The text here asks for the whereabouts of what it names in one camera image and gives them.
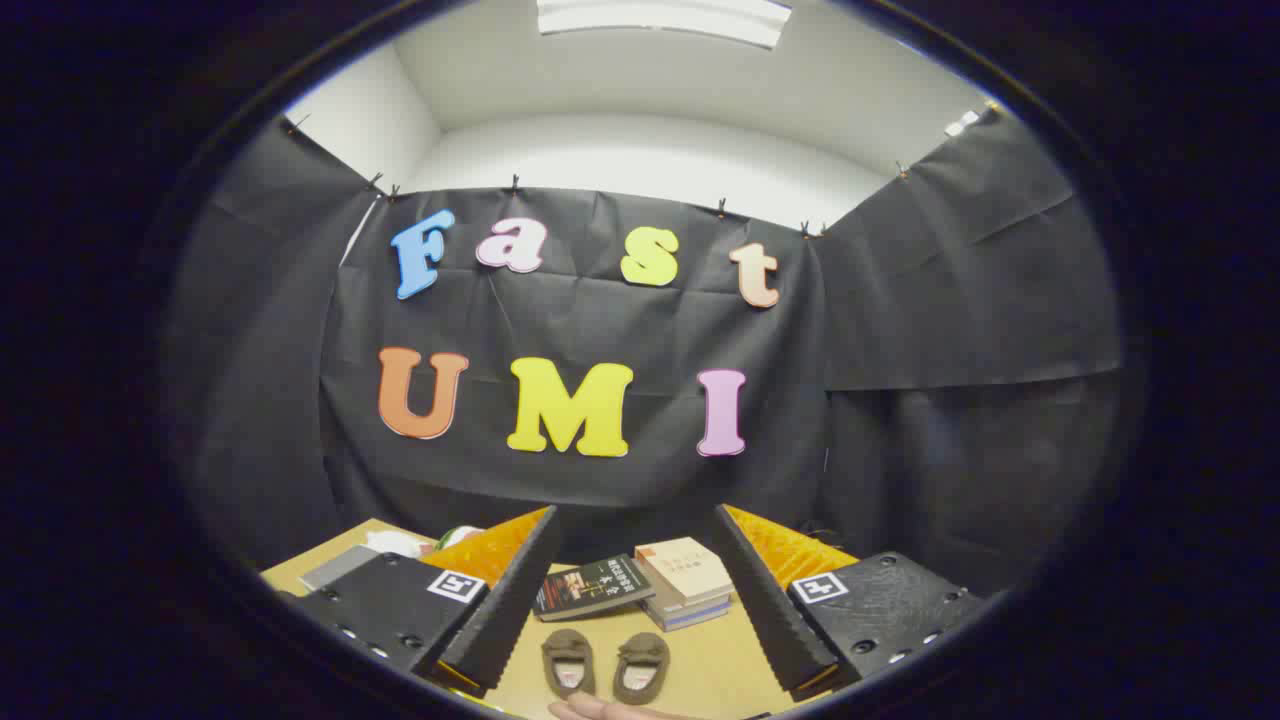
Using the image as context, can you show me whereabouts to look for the beige cover book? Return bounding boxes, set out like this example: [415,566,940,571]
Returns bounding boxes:
[635,537,734,608]

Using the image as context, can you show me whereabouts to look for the white plush toy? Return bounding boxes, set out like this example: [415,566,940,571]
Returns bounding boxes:
[365,528,441,559]

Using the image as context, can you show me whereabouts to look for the brown fuzzy shoe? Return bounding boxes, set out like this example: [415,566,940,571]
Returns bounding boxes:
[612,632,671,706]
[541,628,597,699]

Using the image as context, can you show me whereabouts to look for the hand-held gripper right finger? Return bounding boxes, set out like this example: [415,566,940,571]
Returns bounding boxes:
[710,503,996,701]

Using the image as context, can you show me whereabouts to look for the dark cover book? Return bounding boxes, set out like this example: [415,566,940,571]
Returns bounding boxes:
[533,555,656,623]

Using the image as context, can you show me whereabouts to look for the grey storage box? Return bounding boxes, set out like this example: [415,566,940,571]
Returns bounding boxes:
[300,545,383,591]

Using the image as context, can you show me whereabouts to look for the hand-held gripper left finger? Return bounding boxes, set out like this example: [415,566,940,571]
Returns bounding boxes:
[280,505,563,699]

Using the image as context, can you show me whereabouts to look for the ceiling light panel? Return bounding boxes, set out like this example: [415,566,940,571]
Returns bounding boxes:
[537,0,793,49]

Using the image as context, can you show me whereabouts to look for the tan paperback book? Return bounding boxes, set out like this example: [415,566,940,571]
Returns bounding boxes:
[650,590,736,623]

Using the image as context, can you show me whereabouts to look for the blue cover book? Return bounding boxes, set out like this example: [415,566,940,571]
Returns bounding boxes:
[660,605,733,633]

